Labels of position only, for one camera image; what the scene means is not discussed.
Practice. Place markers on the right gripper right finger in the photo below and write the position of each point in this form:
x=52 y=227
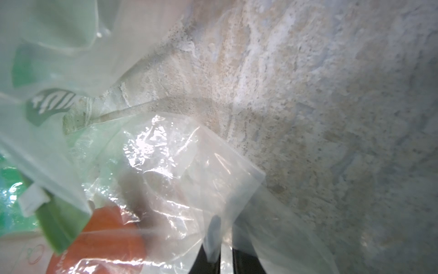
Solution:
x=246 y=264

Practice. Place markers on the blue-zip bag of oranges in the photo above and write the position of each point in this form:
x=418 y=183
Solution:
x=160 y=186

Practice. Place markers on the green-zip bag of oranges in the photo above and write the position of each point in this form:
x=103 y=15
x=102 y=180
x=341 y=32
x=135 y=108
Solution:
x=54 y=53

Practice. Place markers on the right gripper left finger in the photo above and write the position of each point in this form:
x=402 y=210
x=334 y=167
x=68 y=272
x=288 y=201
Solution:
x=202 y=266

